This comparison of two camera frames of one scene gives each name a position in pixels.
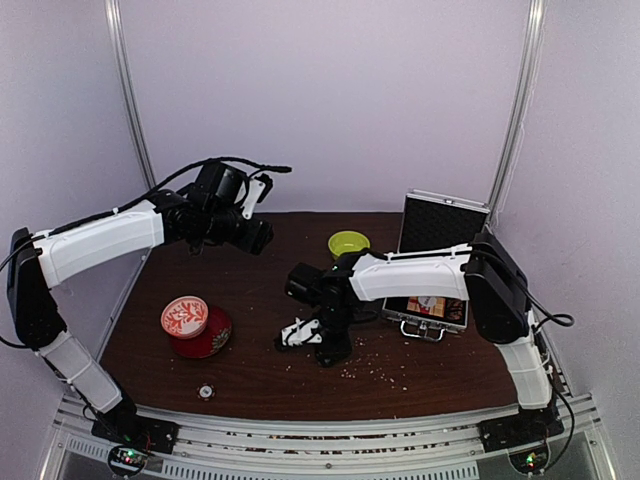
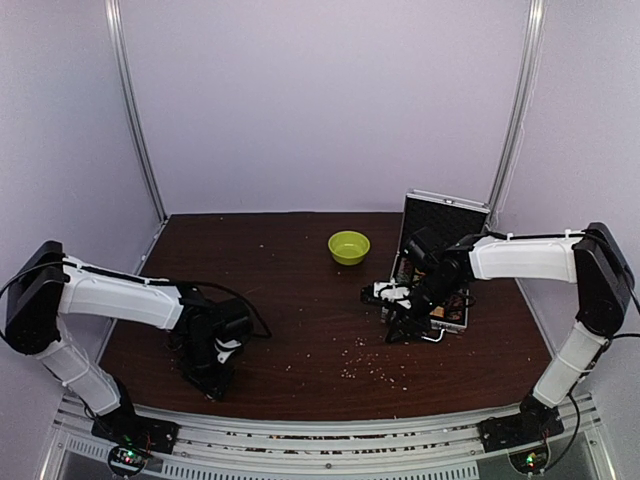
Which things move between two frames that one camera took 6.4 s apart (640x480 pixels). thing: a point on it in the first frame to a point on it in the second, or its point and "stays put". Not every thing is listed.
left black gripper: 253,240 to 215,384
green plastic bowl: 346,242 stays put
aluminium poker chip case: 430,223 stays put
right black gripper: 336,352 to 408,322
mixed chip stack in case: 455,311 stays put
